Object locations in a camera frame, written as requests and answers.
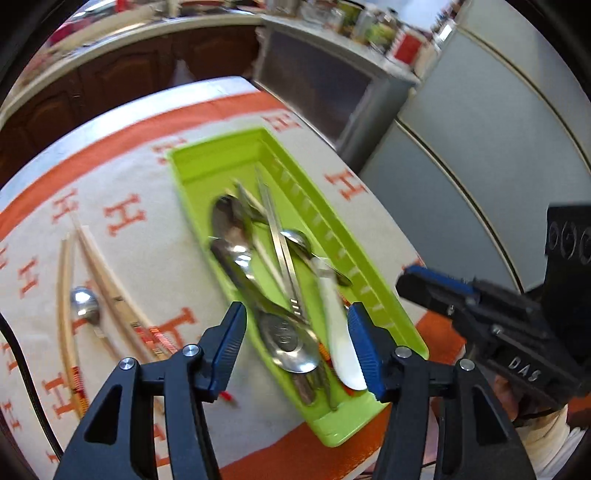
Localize green plastic utensil tray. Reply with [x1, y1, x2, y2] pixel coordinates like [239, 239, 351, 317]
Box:
[165, 128, 429, 448]

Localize white kitchen countertop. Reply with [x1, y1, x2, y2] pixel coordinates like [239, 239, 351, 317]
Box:
[0, 9, 421, 130]

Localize white table cover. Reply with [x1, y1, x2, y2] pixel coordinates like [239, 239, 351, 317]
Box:
[0, 75, 264, 204]

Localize large steel spoon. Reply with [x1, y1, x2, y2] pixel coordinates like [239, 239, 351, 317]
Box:
[210, 237, 321, 374]

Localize medium steel spoon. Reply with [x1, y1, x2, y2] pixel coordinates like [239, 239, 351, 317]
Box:
[211, 195, 254, 246]

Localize grey refrigerator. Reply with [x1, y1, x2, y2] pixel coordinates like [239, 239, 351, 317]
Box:
[360, 0, 591, 296]

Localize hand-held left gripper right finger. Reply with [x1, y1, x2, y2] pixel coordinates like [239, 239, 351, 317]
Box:
[347, 301, 536, 480]

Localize black cable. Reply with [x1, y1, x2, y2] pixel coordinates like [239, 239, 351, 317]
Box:
[0, 314, 63, 457]

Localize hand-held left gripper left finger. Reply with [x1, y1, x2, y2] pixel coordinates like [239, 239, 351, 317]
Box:
[54, 301, 249, 480]

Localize red label container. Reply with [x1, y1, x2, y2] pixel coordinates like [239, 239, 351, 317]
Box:
[392, 28, 423, 63]

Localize white ceramic spoon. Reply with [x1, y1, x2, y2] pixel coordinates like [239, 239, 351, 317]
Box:
[311, 256, 370, 391]

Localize orange and white printed blanket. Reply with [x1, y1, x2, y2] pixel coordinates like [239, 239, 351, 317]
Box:
[0, 90, 467, 480]

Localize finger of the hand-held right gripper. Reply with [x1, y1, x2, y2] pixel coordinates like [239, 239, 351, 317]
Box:
[395, 271, 477, 320]
[404, 264, 546, 325]

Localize dark wooden kitchen cabinets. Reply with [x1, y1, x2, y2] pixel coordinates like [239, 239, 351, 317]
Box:
[0, 28, 259, 171]

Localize row of jars and bottles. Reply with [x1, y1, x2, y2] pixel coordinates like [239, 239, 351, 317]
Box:
[300, 0, 439, 65]

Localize hanging plastic bag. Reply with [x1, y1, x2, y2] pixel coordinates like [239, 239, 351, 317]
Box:
[171, 60, 195, 86]

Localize grey metal cabinet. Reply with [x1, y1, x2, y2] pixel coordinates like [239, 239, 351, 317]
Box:
[254, 18, 421, 162]

